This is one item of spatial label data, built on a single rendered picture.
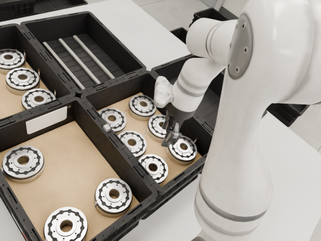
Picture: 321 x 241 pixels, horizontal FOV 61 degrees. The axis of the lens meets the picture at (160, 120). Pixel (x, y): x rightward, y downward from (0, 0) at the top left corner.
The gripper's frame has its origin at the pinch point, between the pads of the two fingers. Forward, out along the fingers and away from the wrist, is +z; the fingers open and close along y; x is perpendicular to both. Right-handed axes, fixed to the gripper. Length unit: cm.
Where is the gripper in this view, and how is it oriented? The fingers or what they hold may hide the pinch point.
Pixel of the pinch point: (166, 134)
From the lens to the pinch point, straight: 76.8
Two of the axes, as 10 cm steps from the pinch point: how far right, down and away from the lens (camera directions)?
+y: 0.4, -7.6, 6.5
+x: -9.6, -2.1, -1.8
